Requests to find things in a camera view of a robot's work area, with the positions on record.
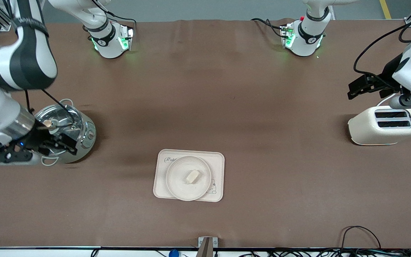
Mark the white toaster cord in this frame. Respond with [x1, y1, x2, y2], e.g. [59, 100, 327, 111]
[376, 93, 398, 107]

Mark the black left base cable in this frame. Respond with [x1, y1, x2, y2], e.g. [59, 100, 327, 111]
[251, 18, 285, 38]

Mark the cream two-slot toaster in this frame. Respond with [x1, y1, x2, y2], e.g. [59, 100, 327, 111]
[347, 106, 411, 146]

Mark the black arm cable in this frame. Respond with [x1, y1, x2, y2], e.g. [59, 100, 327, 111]
[24, 89, 75, 127]
[353, 14, 411, 76]

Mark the silver electric pot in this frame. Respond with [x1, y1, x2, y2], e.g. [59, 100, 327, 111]
[34, 99, 97, 167]

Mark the black base cable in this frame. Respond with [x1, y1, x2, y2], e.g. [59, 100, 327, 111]
[91, 0, 137, 30]
[251, 18, 285, 38]

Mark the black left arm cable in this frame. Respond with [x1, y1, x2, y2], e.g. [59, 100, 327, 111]
[353, 14, 411, 76]

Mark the cream bun piece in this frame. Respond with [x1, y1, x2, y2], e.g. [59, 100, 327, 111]
[185, 170, 202, 185]

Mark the black looped cable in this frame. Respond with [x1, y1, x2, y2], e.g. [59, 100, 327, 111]
[340, 226, 382, 250]

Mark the black right base cable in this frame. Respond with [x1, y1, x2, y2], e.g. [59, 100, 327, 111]
[91, 0, 137, 30]

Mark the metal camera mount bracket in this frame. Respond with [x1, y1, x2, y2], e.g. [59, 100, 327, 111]
[198, 236, 219, 257]

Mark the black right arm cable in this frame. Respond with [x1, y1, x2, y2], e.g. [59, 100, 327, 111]
[24, 89, 75, 127]

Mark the cream rabbit print tray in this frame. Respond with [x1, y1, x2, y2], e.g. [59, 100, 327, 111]
[153, 149, 225, 203]

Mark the black cable bundle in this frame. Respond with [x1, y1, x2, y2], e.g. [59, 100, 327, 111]
[239, 248, 411, 257]

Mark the round cream plate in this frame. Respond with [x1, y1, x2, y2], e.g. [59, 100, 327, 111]
[166, 156, 212, 202]

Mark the glass pot lid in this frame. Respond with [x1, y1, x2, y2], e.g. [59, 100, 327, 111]
[34, 104, 85, 156]

